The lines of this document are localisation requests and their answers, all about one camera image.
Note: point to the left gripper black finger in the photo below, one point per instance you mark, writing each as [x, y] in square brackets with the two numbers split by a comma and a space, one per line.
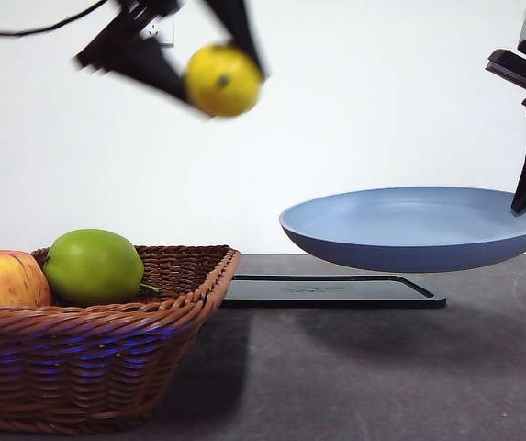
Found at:
[143, 64]
[242, 32]

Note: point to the yellow lemon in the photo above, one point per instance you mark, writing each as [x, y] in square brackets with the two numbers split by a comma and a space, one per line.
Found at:
[221, 82]

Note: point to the blue plate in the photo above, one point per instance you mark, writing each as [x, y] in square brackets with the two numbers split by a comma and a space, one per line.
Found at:
[405, 229]

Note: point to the brown wicker basket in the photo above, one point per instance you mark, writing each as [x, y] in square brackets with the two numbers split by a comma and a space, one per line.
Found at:
[83, 367]

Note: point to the green apple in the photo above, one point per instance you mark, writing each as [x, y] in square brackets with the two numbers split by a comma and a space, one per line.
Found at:
[92, 266]

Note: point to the black rectangular tray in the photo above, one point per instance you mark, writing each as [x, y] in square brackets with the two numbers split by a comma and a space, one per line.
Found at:
[336, 294]

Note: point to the red yellow apple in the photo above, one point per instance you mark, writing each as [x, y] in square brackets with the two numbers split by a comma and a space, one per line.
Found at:
[1, 280]

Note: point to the white wall socket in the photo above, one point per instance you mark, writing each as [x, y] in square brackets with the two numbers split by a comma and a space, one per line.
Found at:
[166, 36]

